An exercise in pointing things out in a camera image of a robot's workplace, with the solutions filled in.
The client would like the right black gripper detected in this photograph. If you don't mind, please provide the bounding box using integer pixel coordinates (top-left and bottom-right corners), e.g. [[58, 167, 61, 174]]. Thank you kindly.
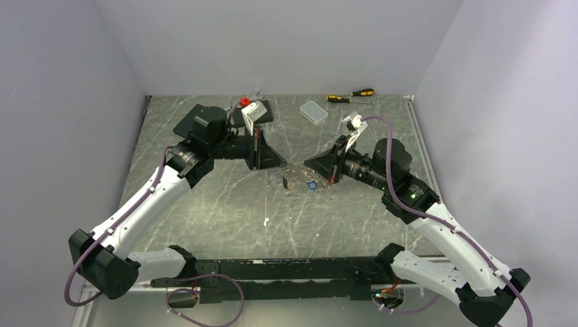
[[305, 134, 391, 191]]

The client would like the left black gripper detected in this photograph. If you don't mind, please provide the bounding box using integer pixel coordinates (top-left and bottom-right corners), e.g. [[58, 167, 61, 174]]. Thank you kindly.
[[210, 124, 286, 170]]

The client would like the large metal keyring with rings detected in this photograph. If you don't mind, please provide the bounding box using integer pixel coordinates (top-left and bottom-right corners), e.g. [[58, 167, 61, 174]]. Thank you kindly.
[[282, 163, 332, 196]]

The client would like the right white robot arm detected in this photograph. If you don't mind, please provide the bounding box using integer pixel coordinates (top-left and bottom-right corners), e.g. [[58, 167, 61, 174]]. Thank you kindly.
[[304, 136, 530, 326]]

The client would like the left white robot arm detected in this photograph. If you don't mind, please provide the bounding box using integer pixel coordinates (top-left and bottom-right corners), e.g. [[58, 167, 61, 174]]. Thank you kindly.
[[69, 101, 286, 300]]

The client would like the black flat box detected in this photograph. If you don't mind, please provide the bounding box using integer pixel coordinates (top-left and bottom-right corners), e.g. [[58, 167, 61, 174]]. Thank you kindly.
[[231, 100, 274, 128]]

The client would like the silver wrench right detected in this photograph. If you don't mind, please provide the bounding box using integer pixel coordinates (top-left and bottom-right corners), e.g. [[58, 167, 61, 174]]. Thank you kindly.
[[331, 108, 348, 139]]

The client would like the silver wrench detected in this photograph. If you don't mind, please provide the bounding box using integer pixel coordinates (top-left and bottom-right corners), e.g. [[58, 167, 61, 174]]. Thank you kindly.
[[249, 92, 263, 102], [331, 108, 348, 139]]

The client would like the clear plastic box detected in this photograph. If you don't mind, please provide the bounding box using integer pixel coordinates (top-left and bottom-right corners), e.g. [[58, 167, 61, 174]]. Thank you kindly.
[[300, 100, 329, 125]]

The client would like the silver wrench back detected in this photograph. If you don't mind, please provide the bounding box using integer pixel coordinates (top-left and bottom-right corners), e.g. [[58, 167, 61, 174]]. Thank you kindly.
[[249, 92, 263, 102]]

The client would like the yellow black screwdriver lower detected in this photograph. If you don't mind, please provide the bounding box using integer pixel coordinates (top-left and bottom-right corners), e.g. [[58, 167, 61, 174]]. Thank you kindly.
[[326, 95, 371, 105]]

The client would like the yellow black screwdriver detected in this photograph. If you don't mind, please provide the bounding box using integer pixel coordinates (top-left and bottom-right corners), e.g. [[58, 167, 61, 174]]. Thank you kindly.
[[350, 89, 375, 97], [326, 95, 371, 105]]

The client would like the black flat pad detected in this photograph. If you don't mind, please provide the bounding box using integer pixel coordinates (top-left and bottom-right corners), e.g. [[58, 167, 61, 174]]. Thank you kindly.
[[172, 104, 210, 138]]

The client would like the yellow black screwdriver upper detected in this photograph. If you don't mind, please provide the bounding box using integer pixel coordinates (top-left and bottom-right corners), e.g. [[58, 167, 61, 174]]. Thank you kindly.
[[350, 89, 375, 97]]

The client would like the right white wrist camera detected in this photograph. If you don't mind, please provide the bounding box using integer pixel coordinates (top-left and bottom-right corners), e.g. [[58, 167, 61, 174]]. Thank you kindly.
[[341, 111, 367, 152]]

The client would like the aluminium frame rail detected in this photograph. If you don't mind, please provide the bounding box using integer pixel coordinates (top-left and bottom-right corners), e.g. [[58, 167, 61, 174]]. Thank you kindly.
[[403, 95, 483, 287]]

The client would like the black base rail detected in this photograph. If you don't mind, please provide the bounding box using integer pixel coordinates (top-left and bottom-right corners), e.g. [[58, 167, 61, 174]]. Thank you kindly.
[[150, 256, 405, 304]]

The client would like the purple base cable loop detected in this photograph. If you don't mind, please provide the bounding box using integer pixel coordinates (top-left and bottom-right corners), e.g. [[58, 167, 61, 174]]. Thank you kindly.
[[165, 272, 245, 327]]

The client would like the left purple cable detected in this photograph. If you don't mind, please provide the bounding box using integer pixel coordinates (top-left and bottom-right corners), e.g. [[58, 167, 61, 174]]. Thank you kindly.
[[63, 146, 174, 308]]

